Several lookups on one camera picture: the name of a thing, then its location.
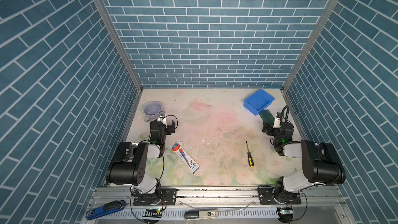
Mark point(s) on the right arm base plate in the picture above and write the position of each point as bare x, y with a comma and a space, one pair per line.
270, 196

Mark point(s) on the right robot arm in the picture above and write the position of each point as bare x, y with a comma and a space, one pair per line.
321, 164

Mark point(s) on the aluminium front rail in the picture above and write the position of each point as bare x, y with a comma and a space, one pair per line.
240, 196

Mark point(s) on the grey handheld device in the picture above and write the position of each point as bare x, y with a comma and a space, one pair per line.
201, 214

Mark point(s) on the white slotted cable duct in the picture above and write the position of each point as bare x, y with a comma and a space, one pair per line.
178, 214

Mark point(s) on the blue utility knife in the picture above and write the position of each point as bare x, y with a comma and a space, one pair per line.
106, 209

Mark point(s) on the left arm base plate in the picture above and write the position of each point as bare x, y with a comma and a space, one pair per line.
163, 196

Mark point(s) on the blue plastic bin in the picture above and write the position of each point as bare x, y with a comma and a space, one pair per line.
258, 102

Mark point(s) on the dark green case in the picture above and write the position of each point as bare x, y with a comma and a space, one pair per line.
267, 117

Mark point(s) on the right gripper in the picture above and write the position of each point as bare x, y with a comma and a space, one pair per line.
269, 127

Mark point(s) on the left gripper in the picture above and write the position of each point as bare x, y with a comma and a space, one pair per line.
158, 123

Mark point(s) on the lavender ceramic mug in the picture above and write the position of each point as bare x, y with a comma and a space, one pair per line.
152, 111

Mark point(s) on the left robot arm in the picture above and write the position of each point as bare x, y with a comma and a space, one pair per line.
128, 164

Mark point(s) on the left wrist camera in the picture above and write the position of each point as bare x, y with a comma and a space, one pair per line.
162, 118

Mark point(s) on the black yellow screwdriver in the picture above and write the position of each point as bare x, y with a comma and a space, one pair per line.
250, 159

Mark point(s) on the toothpaste box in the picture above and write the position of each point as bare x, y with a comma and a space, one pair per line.
191, 164

